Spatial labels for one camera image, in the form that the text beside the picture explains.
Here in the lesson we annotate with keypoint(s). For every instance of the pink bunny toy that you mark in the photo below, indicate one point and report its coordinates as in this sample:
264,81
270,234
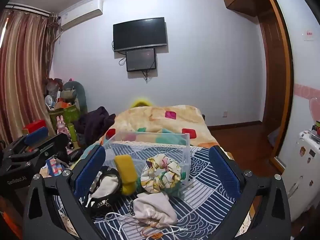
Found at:
61,127

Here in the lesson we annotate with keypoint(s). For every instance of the yellow fuzzy object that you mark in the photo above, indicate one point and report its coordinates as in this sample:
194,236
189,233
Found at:
140,102

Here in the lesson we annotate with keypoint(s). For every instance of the green scrunchie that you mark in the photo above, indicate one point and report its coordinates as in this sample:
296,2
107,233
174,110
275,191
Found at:
178,190

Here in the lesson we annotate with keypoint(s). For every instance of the white cabinet with stickers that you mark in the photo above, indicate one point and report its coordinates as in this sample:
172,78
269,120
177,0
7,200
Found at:
302,170

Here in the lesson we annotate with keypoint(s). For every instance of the striped red curtain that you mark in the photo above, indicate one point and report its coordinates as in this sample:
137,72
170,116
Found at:
22,75

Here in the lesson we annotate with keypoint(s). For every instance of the green bottle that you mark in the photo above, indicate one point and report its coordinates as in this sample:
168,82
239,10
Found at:
73,132

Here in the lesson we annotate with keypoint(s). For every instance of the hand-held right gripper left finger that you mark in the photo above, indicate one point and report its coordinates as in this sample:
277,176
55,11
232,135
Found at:
89,172

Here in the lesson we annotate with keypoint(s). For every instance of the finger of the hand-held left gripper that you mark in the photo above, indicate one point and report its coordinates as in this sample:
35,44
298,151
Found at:
37,134
53,142

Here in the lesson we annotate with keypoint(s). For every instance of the small black monitor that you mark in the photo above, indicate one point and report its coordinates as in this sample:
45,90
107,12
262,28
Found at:
141,59

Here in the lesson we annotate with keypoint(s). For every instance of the yellow sponge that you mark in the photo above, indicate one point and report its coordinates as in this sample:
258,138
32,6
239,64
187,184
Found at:
126,170

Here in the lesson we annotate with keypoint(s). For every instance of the grey plush toy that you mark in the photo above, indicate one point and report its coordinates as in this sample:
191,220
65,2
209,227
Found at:
75,95

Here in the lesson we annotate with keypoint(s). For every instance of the dark purple clothing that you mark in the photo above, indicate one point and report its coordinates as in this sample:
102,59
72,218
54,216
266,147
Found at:
93,123

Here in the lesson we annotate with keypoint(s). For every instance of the colourful patterned box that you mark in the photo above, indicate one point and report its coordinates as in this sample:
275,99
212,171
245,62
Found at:
55,167

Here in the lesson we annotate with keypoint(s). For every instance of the floral fabric scrunchie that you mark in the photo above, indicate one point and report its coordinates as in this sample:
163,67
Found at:
160,172

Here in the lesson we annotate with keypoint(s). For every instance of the wooden door frame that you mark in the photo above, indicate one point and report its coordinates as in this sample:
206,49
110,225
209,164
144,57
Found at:
277,80

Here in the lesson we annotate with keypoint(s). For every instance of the blue wave-patterned sheet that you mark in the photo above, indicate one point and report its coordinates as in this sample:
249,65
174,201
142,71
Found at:
200,205

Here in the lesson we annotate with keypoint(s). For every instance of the black studded headband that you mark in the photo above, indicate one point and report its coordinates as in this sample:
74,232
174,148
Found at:
110,195

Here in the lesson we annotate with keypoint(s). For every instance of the white air conditioner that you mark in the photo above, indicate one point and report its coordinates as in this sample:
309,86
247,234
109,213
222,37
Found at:
82,15

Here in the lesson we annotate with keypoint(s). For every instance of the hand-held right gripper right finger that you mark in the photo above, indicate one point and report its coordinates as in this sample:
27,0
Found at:
223,171

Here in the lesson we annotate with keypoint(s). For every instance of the clear plastic box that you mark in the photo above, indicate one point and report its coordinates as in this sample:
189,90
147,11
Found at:
160,142

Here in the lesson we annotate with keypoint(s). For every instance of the black wall television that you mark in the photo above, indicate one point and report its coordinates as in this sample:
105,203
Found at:
140,33

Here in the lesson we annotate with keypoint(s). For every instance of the white wall socket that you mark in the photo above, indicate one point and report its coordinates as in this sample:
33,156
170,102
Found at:
225,114

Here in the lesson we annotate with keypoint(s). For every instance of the cream blanket with coloured squares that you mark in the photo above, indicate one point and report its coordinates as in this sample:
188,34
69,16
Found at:
155,117

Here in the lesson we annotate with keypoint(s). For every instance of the green paper bag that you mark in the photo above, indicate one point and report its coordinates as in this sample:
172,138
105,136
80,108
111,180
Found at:
65,116

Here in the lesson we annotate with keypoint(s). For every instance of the red box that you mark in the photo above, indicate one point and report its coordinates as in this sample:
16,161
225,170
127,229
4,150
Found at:
33,126

